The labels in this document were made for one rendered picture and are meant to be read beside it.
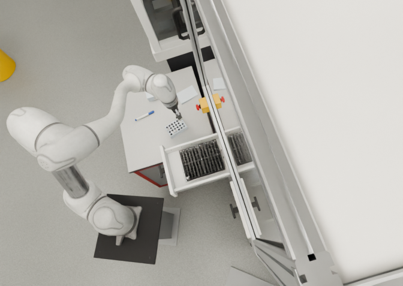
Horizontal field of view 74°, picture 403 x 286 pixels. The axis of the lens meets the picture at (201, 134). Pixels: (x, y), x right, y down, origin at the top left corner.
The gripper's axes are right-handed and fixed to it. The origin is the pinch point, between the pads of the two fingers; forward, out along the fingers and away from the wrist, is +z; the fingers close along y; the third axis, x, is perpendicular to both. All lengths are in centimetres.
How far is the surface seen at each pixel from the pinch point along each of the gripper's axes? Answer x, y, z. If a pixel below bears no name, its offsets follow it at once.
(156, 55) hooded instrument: 10.6, -47.8, 0.2
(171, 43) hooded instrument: 22, -44, -6
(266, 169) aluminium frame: 0, 71, -111
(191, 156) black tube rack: -6.8, 27.1, -2.0
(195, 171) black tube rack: -9.1, 35.9, -2.1
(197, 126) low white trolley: 7.1, 7.8, 12.0
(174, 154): -14.4, 18.5, 4.3
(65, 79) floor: -78, -159, 88
